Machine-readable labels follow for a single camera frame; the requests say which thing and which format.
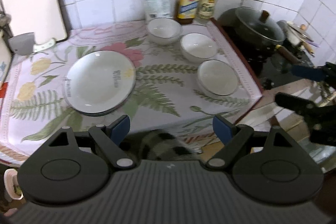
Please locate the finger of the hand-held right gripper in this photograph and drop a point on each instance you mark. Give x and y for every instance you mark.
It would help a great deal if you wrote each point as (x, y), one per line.
(302, 71)
(291, 102)

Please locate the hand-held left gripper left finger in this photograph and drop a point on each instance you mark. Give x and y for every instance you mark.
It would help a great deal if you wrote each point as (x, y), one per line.
(120, 127)

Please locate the black cooking pot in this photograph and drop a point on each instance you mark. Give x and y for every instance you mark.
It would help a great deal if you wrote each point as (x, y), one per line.
(228, 19)

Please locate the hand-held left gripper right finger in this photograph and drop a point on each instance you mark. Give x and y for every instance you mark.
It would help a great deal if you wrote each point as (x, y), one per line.
(222, 128)

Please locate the small white bowl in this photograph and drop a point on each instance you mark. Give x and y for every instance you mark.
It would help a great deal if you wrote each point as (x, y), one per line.
(164, 29)
(218, 78)
(198, 47)

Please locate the small white pot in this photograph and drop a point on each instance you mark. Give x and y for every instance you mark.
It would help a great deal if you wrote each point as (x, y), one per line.
(294, 35)

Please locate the floral tablecloth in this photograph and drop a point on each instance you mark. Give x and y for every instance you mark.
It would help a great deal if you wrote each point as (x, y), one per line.
(162, 98)

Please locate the large white deep plate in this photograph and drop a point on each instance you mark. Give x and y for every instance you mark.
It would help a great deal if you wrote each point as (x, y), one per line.
(99, 79)

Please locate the black stove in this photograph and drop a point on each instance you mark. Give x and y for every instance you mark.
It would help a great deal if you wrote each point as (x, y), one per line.
(262, 61)

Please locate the white seasoning bag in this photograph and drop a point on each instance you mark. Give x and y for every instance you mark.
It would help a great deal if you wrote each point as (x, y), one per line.
(157, 6)

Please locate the glass pot lid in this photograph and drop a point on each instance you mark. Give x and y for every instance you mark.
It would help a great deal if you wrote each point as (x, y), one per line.
(258, 24)

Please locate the white rice cooker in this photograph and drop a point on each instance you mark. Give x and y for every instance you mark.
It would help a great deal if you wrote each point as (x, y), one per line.
(4, 56)

